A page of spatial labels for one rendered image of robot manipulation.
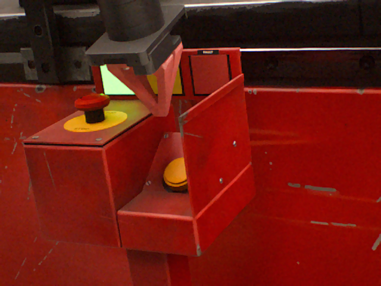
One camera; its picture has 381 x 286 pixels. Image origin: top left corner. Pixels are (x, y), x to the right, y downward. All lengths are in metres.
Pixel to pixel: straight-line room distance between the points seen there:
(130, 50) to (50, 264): 0.66
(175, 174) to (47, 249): 0.51
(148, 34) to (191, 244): 0.21
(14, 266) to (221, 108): 0.66
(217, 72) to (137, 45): 0.18
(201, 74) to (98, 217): 0.20
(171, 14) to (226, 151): 0.16
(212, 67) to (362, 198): 0.25
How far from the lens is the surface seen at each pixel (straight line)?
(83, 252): 1.23
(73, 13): 1.07
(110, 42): 0.72
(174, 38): 0.74
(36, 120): 1.18
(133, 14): 0.70
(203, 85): 0.86
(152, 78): 0.89
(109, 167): 0.78
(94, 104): 0.82
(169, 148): 0.85
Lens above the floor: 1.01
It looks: 18 degrees down
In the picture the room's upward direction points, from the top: 8 degrees counter-clockwise
